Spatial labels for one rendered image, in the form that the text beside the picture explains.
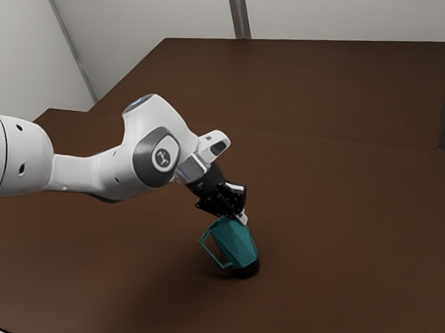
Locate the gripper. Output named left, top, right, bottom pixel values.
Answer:
left=183, top=162, right=251, bottom=226

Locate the teal faceted mug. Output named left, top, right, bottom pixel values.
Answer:
left=198, top=215, right=261, bottom=271

